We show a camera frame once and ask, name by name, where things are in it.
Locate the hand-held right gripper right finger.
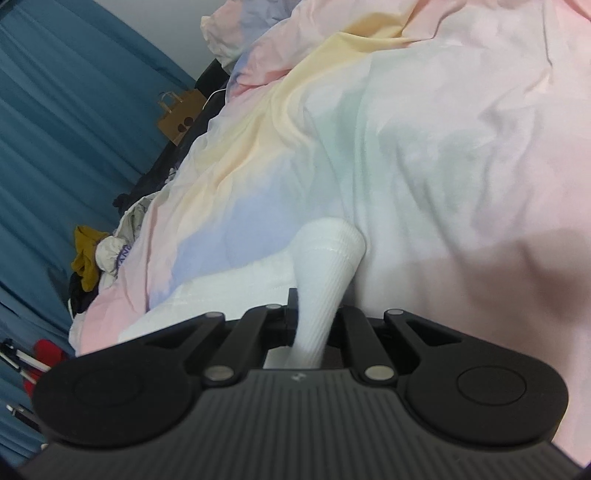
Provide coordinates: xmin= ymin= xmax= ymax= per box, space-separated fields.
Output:
xmin=323 ymin=305 xmax=463 ymax=385

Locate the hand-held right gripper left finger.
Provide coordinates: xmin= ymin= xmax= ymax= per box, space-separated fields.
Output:
xmin=139 ymin=288 xmax=302 ymax=386

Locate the white ribbed sock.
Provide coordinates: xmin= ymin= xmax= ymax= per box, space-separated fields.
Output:
xmin=263 ymin=219 xmax=369 ymax=371
xmin=117 ymin=258 xmax=301 ymax=344

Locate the pile of clothes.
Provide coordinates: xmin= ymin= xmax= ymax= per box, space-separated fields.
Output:
xmin=95 ymin=194 xmax=160 ymax=289

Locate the dark clothes pile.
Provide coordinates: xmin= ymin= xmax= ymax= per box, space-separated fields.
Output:
xmin=113 ymin=59 xmax=232 ymax=217

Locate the pastel rainbow bed sheet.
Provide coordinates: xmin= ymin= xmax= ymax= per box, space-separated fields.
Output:
xmin=68 ymin=0 xmax=591 ymax=468

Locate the mustard yellow cloth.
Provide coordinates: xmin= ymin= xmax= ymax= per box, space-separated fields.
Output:
xmin=71 ymin=224 xmax=112 ymax=292

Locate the brown paper bag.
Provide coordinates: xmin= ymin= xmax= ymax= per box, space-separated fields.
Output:
xmin=157 ymin=90 xmax=207 ymax=147

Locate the red cloth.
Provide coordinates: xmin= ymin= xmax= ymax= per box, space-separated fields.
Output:
xmin=23 ymin=339 xmax=66 ymax=385

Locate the blue curtain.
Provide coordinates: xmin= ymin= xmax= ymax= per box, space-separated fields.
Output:
xmin=0 ymin=0 xmax=198 ymax=464

